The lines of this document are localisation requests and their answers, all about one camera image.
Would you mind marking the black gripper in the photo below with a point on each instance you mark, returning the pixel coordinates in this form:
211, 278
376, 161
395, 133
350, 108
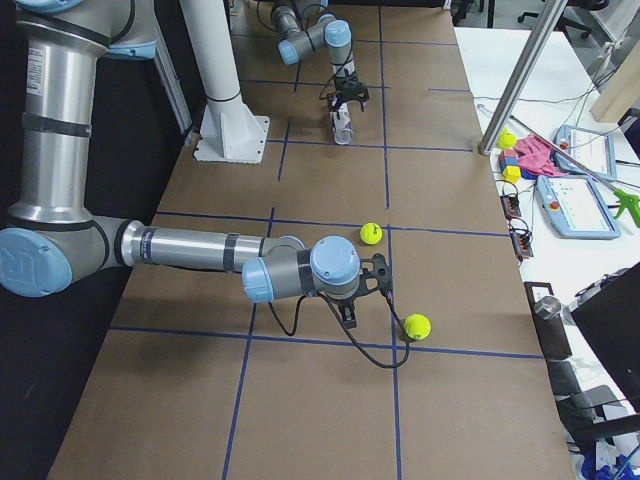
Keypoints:
348, 84
344, 302

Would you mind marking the tennis ball can holder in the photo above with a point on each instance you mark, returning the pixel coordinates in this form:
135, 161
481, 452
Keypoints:
341, 125

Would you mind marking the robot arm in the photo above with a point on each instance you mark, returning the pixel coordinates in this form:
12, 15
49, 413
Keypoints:
306, 27
53, 240

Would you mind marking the tennis ball with Wilson print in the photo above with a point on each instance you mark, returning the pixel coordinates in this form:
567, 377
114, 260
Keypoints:
371, 233

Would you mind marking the spare tennis ball on desk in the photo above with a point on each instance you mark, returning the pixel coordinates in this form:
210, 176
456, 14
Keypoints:
506, 140

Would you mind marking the red blue cube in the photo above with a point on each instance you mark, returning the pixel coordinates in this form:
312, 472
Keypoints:
508, 161

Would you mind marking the yellow cube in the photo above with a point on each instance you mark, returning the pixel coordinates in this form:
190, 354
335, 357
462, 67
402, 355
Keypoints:
511, 173

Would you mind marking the near black electronics box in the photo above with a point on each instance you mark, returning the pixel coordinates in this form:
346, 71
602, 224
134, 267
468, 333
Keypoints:
521, 238

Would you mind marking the black electronics box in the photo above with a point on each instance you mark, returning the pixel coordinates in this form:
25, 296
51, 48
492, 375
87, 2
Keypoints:
509, 199
521, 238

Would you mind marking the pink cloth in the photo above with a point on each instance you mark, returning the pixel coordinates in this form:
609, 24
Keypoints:
535, 157

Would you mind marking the far black electronics box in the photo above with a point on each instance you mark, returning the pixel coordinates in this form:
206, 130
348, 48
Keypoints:
509, 199

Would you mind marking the white side desk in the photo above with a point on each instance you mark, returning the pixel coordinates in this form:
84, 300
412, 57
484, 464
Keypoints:
559, 92

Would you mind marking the near teach pendant tablet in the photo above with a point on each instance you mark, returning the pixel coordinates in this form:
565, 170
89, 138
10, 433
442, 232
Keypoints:
575, 208

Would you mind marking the teach pendant tablet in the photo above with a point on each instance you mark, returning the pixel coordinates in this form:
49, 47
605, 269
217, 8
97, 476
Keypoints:
593, 149
575, 208

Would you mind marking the black office chair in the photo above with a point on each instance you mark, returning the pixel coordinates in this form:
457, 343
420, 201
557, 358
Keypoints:
606, 313

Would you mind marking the far teach pendant tablet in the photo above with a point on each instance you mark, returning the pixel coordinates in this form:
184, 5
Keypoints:
593, 149

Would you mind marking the green plastic clamp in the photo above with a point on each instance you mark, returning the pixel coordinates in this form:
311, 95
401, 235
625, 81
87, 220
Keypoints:
628, 202

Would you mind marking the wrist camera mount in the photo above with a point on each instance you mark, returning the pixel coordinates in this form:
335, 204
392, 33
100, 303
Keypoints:
375, 275

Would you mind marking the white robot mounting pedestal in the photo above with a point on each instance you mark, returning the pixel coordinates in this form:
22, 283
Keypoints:
229, 131

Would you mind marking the aluminium frame post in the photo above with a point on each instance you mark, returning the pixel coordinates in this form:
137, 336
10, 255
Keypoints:
527, 60

